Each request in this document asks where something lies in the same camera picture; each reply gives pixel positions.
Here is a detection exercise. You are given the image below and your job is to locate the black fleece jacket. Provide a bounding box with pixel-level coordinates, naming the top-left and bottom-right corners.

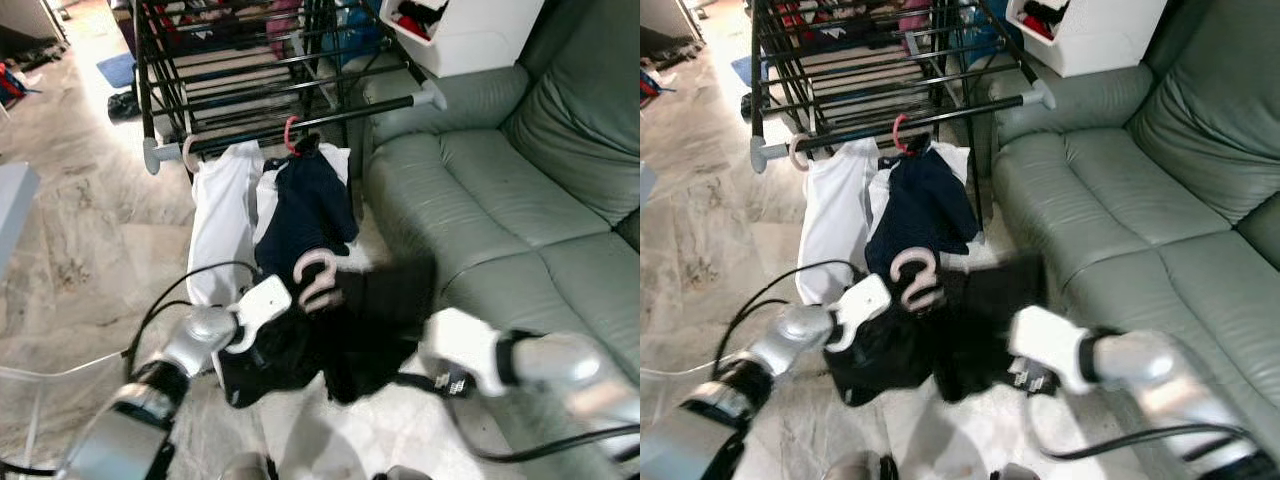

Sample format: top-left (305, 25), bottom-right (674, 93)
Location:
top-left (828, 250), bottom-right (1048, 403)
top-left (218, 255), bottom-right (438, 409)

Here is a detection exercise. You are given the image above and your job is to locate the green leather sofa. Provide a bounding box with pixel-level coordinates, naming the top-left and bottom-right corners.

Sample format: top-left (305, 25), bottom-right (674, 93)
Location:
top-left (985, 0), bottom-right (1280, 471)
top-left (360, 0), bottom-right (641, 480)

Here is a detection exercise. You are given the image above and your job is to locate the white thin shirt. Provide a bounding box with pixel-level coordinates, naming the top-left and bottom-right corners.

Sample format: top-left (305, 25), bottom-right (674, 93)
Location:
top-left (187, 140), bottom-right (264, 307)
top-left (795, 138), bottom-right (881, 306)

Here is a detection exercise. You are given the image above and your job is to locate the black metal drying rack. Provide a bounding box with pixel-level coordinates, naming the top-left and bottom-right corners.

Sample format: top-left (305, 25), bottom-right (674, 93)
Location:
top-left (748, 0), bottom-right (1056, 176)
top-left (133, 0), bottom-right (448, 179)

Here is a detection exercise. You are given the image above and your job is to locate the white plastic laundry basket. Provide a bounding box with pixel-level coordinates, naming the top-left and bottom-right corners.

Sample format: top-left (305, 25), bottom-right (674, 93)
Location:
top-left (378, 0), bottom-right (546, 79)
top-left (1005, 0), bottom-right (1169, 79)

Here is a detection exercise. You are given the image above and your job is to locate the blue fabric item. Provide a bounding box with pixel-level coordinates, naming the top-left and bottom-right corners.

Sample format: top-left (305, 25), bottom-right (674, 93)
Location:
top-left (335, 0), bottom-right (386, 66)
top-left (960, 0), bottom-right (1006, 61)

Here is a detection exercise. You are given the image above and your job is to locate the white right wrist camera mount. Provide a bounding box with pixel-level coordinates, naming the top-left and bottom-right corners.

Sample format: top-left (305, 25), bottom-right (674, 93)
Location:
top-left (1008, 305), bottom-right (1096, 396)
top-left (425, 307), bottom-right (513, 398)

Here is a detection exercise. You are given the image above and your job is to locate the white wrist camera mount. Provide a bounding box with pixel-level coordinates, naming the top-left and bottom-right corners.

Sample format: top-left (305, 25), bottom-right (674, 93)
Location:
top-left (228, 275), bottom-right (294, 354)
top-left (425, 307), bottom-right (513, 398)
top-left (1008, 305), bottom-right (1096, 396)
top-left (825, 273), bottom-right (894, 353)

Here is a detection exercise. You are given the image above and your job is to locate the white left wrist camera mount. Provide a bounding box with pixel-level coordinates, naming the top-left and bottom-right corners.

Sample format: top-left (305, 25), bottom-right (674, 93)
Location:
top-left (825, 273), bottom-right (894, 353)
top-left (228, 275), bottom-right (294, 354)

